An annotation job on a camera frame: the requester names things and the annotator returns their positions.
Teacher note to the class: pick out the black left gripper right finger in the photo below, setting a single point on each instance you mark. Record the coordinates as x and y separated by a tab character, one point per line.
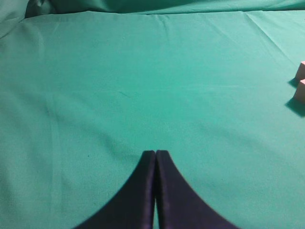
178	205

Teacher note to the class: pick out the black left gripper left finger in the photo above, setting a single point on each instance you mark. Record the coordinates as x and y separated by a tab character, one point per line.
132	207

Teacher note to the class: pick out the green cloth backdrop and cover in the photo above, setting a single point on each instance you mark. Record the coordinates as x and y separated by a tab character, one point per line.
87	85

